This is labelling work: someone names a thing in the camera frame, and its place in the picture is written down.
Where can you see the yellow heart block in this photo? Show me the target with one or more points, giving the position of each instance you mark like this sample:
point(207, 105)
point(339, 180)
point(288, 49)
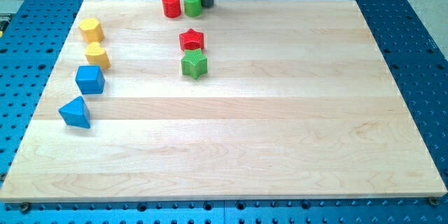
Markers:
point(97, 55)

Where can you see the blue perforated table plate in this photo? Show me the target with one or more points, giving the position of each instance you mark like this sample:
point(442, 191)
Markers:
point(34, 38)

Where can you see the yellow hexagon block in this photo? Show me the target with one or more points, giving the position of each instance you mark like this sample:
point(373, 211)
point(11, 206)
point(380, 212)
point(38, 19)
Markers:
point(91, 30)

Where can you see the green star block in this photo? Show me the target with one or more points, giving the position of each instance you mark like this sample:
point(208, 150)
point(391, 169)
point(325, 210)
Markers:
point(194, 63)

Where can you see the green cylinder block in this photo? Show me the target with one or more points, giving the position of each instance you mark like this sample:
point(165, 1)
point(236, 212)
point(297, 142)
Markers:
point(192, 8)

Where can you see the red cylinder block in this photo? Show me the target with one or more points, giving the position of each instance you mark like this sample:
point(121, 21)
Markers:
point(171, 8)

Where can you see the blue triangle block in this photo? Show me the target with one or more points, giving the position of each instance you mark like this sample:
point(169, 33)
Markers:
point(76, 113)

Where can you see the wooden board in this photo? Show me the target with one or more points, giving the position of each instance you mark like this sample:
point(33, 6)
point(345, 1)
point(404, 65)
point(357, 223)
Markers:
point(298, 102)

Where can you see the blue cube block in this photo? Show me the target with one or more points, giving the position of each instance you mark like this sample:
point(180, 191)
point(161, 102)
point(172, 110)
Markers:
point(90, 79)

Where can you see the red star block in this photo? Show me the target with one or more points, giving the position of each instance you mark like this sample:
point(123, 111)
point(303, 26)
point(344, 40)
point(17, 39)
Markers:
point(191, 40)

